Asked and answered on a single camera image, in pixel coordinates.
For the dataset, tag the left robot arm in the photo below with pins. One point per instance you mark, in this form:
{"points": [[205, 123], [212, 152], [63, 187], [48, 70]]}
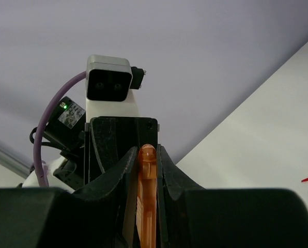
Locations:
{"points": [[65, 132]]}

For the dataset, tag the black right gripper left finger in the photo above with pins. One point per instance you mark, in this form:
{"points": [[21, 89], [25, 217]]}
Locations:
{"points": [[53, 217]]}

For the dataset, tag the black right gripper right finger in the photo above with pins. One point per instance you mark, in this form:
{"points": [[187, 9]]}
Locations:
{"points": [[192, 216]]}

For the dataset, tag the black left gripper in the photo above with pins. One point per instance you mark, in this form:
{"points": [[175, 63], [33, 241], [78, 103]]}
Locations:
{"points": [[108, 139]]}

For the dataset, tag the orange highlighter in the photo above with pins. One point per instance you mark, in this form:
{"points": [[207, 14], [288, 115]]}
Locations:
{"points": [[146, 206]]}

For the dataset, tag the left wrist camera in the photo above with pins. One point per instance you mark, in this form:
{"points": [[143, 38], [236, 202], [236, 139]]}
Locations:
{"points": [[110, 86]]}

